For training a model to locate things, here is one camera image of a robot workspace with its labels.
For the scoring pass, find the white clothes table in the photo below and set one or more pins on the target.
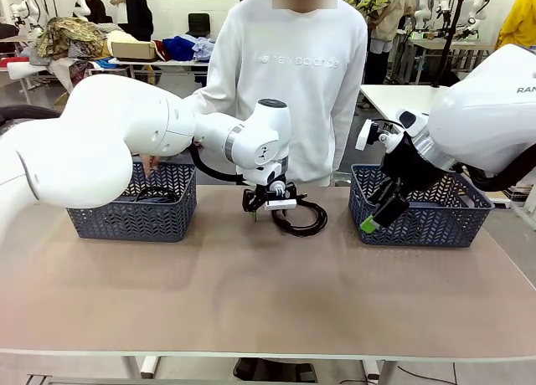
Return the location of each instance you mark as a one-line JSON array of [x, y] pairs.
[[176, 63]]

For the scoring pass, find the blue cloth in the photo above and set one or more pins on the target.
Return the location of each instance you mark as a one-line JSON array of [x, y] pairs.
[[178, 48]]

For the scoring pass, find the person in beige jacket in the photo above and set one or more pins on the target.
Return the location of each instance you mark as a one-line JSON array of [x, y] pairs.
[[395, 12]]

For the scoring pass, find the dark red cloth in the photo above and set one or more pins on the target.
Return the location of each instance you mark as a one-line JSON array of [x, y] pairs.
[[159, 50]]

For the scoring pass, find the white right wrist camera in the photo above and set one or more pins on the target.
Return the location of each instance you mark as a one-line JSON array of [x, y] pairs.
[[363, 136]]

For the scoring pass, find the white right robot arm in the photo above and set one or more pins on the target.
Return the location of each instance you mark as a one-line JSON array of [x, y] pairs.
[[481, 121]]

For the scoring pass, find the cream fabric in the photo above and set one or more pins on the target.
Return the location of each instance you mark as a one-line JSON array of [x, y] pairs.
[[121, 37]]

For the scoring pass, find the light blue shirt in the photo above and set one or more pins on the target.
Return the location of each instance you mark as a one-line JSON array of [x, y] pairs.
[[203, 50]]

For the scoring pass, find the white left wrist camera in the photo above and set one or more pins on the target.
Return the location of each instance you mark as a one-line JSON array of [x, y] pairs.
[[280, 204]]

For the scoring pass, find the patterned clothes pile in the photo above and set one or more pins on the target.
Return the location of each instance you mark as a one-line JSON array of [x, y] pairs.
[[71, 33]]

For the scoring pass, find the white padded board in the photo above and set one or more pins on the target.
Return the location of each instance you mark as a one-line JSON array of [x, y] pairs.
[[29, 70]]

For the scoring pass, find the person in black clothes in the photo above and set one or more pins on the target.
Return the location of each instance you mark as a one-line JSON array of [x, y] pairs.
[[138, 12]]

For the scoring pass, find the white side table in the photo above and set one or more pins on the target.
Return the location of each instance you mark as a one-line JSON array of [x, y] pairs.
[[402, 98]]

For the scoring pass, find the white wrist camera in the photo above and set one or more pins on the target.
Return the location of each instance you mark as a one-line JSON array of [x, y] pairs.
[[280, 204], [363, 136]]

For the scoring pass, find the yellow black patterned garment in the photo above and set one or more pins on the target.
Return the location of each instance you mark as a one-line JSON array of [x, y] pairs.
[[364, 0]]

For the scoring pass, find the grey background table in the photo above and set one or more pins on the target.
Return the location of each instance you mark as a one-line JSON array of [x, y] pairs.
[[452, 44]]

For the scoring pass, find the black floor base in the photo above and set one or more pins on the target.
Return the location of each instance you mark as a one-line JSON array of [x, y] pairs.
[[272, 370]]

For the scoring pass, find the masked person in black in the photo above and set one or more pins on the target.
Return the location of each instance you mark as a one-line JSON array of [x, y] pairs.
[[94, 6]]

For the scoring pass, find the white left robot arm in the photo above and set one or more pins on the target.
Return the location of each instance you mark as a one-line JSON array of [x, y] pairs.
[[104, 142]]

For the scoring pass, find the white table leg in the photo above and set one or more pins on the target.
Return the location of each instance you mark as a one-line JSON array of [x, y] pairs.
[[148, 366]]

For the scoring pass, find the grey plastic basket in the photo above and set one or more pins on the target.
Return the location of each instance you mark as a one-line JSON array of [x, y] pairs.
[[427, 230], [134, 224]]

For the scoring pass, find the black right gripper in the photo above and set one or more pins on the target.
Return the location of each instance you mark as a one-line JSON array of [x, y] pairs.
[[408, 167]]

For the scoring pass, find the person's right forearm white sleeve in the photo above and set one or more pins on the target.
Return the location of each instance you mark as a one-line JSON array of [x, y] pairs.
[[213, 102]]

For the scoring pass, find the person in yellow jacket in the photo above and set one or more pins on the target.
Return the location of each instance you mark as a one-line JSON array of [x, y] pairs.
[[519, 21]]

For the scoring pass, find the black tripod pole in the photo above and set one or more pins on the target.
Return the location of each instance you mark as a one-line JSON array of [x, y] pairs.
[[450, 37]]

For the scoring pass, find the black chair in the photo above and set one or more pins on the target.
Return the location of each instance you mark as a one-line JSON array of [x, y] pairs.
[[200, 24]]

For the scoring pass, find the person's right hand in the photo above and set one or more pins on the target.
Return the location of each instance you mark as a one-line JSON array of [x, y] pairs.
[[150, 163]]

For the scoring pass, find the person's left forearm white sleeve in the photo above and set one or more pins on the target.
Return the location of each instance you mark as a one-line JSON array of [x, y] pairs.
[[345, 146]]

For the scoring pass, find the person in white sweatshirt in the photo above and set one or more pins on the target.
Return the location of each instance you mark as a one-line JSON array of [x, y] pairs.
[[293, 75]]

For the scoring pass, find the brown cardboard box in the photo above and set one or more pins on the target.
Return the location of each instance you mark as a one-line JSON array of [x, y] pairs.
[[134, 50]]

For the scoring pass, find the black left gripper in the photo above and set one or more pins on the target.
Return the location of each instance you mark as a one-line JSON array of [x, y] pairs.
[[264, 192]]

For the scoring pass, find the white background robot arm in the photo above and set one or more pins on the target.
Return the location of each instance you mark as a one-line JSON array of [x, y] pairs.
[[25, 4], [477, 8], [431, 4], [79, 2]]

